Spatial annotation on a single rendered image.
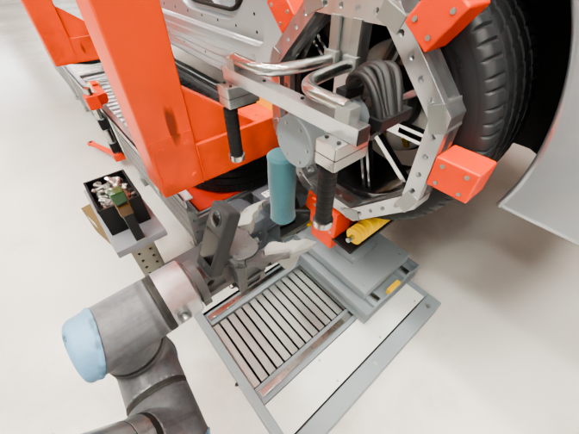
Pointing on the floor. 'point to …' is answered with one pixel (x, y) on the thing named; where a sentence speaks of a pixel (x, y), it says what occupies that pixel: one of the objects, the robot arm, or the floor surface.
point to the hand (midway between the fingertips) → (289, 217)
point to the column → (148, 258)
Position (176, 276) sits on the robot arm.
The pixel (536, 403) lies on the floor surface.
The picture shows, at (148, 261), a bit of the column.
